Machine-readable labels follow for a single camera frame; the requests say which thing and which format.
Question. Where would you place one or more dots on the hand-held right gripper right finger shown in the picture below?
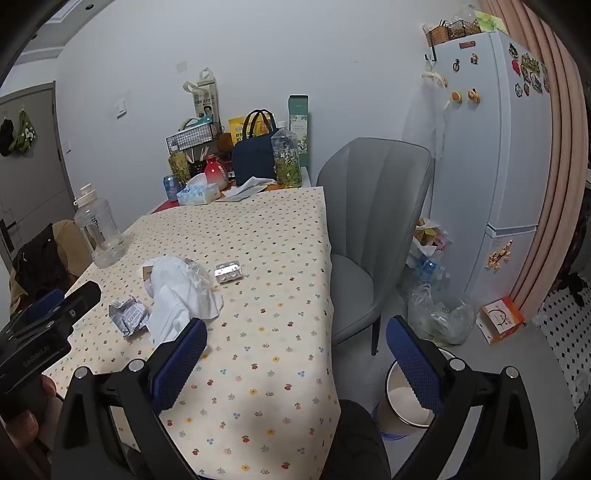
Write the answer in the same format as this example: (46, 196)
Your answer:
(413, 364)

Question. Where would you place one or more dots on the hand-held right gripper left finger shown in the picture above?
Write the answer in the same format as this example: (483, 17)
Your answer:
(182, 364)

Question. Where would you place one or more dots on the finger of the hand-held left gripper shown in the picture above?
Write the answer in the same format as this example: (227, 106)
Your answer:
(46, 302)
(85, 295)

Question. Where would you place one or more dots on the white waste bin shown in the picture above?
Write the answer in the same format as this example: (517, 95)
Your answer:
(401, 401)

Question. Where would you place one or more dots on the silver foil packet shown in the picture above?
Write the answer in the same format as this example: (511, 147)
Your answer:
(127, 318)

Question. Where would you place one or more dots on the white paper sheet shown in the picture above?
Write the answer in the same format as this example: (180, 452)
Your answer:
(175, 300)

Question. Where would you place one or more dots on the clear plastic wrapper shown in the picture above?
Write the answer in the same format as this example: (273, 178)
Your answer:
(197, 272)

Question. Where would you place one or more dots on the silver blister pack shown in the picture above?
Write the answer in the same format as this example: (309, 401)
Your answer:
(228, 272)

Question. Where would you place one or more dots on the person's left hand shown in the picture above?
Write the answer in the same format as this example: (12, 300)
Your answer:
(44, 434)

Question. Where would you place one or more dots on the black jacket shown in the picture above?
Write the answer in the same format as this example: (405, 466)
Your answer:
(39, 267)

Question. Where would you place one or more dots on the tan chair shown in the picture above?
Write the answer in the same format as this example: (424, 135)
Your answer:
(74, 244)

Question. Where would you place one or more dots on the clear plastic bag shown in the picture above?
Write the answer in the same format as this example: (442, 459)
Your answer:
(443, 318)

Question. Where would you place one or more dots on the clear plastic water jug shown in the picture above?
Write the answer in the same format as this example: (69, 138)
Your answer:
(99, 235)

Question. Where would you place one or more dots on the person's dark trouser leg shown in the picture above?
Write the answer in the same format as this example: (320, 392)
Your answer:
(364, 443)

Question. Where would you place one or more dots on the orange white cardboard box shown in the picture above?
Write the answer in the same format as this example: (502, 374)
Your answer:
(501, 321)

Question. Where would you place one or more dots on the white plastic bag of waste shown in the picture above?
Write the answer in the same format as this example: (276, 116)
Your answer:
(425, 249)

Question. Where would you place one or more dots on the floral tablecloth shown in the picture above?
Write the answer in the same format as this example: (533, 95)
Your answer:
(258, 277)

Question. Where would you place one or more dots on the grey door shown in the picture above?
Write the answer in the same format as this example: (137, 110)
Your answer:
(37, 184)

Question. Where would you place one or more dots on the blue drink can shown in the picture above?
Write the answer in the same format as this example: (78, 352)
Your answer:
(170, 187)

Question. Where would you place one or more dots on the gold figures fridge magnet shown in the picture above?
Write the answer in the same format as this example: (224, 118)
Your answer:
(498, 256)

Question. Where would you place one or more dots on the blue white tissue box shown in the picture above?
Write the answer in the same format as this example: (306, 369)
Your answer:
(198, 194)

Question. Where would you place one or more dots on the glass jar of pickles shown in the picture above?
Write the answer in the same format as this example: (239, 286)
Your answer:
(179, 166)

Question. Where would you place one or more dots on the green hanging cloth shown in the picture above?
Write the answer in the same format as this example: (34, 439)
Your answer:
(23, 134)

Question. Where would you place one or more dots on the dark cup of sticks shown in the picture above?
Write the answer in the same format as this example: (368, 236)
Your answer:
(197, 167)

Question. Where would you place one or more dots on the black hanging hat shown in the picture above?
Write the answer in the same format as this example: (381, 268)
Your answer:
(5, 136)

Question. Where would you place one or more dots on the grey upholstered chair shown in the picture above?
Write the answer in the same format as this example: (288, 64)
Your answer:
(369, 194)

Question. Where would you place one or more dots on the red white vase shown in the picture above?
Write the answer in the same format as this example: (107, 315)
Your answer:
(216, 175)

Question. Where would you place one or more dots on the white folded cloth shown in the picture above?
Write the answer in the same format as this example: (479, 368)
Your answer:
(249, 187)

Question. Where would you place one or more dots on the white refrigerator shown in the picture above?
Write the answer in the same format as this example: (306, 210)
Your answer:
(475, 161)

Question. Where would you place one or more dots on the navy lunch bag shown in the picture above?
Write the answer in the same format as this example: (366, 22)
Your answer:
(251, 159)

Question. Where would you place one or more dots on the yellow snack bag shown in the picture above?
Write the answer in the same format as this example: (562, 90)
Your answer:
(236, 127)

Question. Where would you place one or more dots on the plastic bottle with plants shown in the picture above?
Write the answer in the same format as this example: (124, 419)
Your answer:
(286, 161)

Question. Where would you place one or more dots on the translucent hanging plastic bag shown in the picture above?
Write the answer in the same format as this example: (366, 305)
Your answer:
(436, 120)

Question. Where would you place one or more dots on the burger fridge magnet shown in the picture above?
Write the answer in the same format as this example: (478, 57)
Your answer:
(456, 96)

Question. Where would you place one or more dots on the tall green box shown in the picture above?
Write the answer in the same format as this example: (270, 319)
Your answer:
(299, 110)

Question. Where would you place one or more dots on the black hook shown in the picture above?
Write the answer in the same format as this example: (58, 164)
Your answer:
(434, 53)

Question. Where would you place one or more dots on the cluster of fridge magnets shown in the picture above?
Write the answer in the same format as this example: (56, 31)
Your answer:
(531, 71)

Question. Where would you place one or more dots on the brown wicker basket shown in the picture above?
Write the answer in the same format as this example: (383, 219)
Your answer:
(438, 34)

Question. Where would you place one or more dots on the green paper sheet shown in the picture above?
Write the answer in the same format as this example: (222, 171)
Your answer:
(491, 22)

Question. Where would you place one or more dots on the white light switch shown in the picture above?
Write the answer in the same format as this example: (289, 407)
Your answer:
(120, 107)

